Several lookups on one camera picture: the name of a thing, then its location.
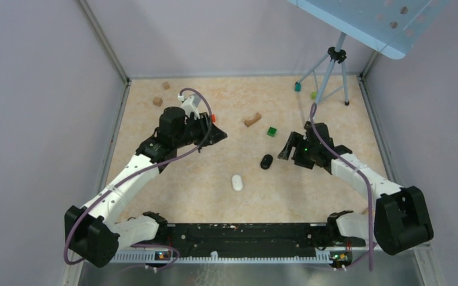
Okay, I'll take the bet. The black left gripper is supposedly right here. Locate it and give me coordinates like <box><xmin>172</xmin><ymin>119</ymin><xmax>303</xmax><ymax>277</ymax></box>
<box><xmin>174</xmin><ymin>111</ymin><xmax>228</xmax><ymax>148</ymax></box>

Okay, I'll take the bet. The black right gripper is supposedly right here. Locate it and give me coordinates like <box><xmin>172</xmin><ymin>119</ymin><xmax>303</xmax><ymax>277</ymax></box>
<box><xmin>279</xmin><ymin>131</ymin><xmax>318</xmax><ymax>169</ymax></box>

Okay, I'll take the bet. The black earbud charging case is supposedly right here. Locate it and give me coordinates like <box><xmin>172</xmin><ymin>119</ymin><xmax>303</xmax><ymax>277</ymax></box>
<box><xmin>259</xmin><ymin>154</ymin><xmax>274</xmax><ymax>170</ymax></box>

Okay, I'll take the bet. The white earbud charging case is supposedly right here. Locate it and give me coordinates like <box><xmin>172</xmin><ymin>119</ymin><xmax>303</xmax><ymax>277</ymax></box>
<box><xmin>231</xmin><ymin>175</ymin><xmax>244</xmax><ymax>192</ymax></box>

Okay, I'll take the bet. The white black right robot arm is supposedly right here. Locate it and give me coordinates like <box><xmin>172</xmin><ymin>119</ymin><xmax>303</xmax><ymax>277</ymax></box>
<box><xmin>277</xmin><ymin>122</ymin><xmax>434</xmax><ymax>255</ymax></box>

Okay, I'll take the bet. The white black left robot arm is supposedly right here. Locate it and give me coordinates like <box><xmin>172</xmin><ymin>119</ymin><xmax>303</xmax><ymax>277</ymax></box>
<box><xmin>63</xmin><ymin>107</ymin><xmax>228</xmax><ymax>268</ymax></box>

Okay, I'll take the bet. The green block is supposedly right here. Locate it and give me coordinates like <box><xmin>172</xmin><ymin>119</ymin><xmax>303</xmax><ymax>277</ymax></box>
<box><xmin>267</xmin><ymin>126</ymin><xmax>277</xmax><ymax>137</ymax></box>

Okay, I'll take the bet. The brown wooden arch block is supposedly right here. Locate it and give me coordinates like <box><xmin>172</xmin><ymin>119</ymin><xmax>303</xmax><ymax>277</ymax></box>
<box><xmin>244</xmin><ymin>112</ymin><xmax>262</xmax><ymax>128</ymax></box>

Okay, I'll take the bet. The small tan wooden cube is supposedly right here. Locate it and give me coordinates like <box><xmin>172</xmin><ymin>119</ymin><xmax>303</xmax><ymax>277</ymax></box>
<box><xmin>162</xmin><ymin>82</ymin><xmax>171</xmax><ymax>90</ymax></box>

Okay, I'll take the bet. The grey tripod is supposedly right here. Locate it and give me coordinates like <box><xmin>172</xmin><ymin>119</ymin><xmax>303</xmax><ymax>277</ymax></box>
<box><xmin>293</xmin><ymin>32</ymin><xmax>350</xmax><ymax>106</ymax></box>

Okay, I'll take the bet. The light blue perforated panel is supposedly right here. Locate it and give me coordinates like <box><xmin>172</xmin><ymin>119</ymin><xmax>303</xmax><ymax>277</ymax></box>
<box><xmin>290</xmin><ymin>0</ymin><xmax>448</xmax><ymax>60</ymax></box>

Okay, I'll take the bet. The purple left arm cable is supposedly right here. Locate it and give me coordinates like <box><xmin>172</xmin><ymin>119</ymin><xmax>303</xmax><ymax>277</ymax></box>
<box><xmin>63</xmin><ymin>87</ymin><xmax>214</xmax><ymax>272</ymax></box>

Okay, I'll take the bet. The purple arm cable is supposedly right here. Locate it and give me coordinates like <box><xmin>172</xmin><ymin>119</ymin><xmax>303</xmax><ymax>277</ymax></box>
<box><xmin>63</xmin><ymin>87</ymin><xmax>214</xmax><ymax>272</ymax></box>
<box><xmin>309</xmin><ymin>103</ymin><xmax>376</xmax><ymax>272</ymax></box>

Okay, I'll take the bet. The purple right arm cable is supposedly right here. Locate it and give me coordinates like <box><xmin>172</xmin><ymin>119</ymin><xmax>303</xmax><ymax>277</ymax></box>
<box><xmin>309</xmin><ymin>103</ymin><xmax>376</xmax><ymax>272</ymax></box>

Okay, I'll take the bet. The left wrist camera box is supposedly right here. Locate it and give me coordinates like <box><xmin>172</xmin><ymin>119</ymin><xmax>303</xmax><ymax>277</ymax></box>
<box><xmin>178</xmin><ymin>94</ymin><xmax>202</xmax><ymax>119</ymax></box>

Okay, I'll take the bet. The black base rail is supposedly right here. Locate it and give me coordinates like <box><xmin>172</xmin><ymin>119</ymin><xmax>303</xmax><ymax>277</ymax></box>
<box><xmin>130</xmin><ymin>222</ymin><xmax>366</xmax><ymax>259</ymax></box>

